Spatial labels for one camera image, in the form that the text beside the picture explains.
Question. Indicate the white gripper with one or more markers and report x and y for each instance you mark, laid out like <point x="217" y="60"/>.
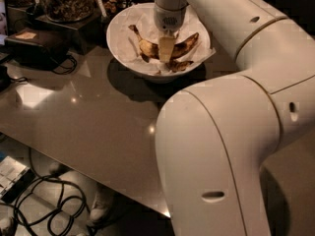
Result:
<point x="169" y="20"/>

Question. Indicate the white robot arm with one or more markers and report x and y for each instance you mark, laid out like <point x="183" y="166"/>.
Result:
<point x="212" y="137"/>

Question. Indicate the banana peel scrap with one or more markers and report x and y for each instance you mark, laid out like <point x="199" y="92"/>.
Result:
<point x="175" y="66"/>

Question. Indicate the white paper bowl liner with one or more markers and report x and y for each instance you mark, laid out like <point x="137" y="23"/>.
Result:
<point x="123" y="43"/>

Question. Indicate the white ceramic bowl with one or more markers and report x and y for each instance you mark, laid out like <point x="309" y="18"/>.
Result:
<point x="132" y="38"/>

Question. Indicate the dark metal stand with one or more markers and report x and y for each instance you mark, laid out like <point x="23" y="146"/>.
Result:
<point x="82" y="36"/>

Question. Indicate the glass jar of nuts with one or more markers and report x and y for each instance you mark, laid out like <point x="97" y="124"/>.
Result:
<point x="67" y="11"/>

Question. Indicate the black box device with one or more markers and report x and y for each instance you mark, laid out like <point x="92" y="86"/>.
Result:
<point x="39" y="49"/>

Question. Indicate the white shoe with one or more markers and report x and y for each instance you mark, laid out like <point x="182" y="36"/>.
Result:
<point x="102" y="205"/>

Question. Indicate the white floor box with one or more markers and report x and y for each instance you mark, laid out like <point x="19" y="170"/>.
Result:
<point x="14" y="179"/>

